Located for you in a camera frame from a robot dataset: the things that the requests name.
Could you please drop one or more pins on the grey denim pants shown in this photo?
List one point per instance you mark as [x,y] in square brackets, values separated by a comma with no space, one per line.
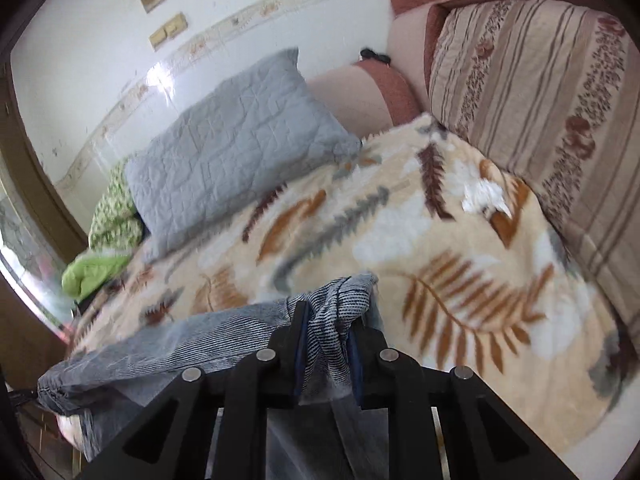
[325,437]

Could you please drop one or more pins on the brown wooden door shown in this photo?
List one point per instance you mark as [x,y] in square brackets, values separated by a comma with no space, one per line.
[38,238]

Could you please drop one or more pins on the beige leaf pattern blanket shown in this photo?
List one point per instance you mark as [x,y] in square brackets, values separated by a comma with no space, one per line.
[470,272]

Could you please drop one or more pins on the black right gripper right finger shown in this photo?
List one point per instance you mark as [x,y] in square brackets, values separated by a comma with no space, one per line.
[444,424]

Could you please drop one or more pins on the small black object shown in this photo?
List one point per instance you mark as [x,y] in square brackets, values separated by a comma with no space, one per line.
[367,54]

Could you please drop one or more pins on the green patterned folded blanket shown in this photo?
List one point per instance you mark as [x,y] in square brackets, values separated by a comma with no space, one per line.
[115,232]

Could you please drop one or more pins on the grey quilted pillow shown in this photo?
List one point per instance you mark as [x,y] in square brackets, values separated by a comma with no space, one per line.
[256,130]

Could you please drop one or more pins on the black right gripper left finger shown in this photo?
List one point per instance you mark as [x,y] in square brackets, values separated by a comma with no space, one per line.
[212,425]

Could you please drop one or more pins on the striped floral cushion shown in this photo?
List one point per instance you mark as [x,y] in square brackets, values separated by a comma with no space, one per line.
[549,91]

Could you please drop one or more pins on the pink red sofa headboard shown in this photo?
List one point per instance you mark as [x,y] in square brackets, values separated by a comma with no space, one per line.
[372,96]

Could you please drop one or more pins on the beige wall switch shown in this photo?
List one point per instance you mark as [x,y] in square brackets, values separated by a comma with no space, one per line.
[168,31]

